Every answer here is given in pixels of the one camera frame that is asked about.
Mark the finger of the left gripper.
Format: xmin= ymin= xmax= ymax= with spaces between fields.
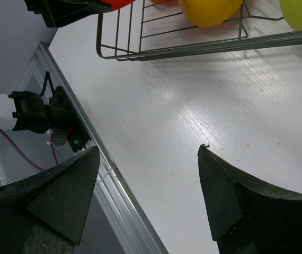
xmin=24 ymin=0 xmax=111 ymax=28

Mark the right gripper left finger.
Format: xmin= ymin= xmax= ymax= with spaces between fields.
xmin=0 ymin=146 xmax=100 ymax=253

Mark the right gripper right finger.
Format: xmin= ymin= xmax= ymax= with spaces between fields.
xmin=198 ymin=144 xmax=302 ymax=253

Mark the red-orange bowl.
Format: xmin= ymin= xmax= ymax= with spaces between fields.
xmin=150 ymin=0 xmax=170 ymax=4
xmin=103 ymin=0 xmax=135 ymax=11

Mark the yellow-orange bowl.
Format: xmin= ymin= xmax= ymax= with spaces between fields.
xmin=179 ymin=0 xmax=243 ymax=28

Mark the lime green bowl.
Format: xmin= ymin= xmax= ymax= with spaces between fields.
xmin=279 ymin=0 xmax=302 ymax=31

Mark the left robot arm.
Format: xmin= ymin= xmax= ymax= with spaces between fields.
xmin=0 ymin=1 xmax=112 ymax=133

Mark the aluminium rail frame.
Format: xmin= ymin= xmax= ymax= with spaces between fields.
xmin=0 ymin=42 xmax=167 ymax=253

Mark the wire dish rack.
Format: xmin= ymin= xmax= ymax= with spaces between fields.
xmin=95 ymin=1 xmax=302 ymax=61

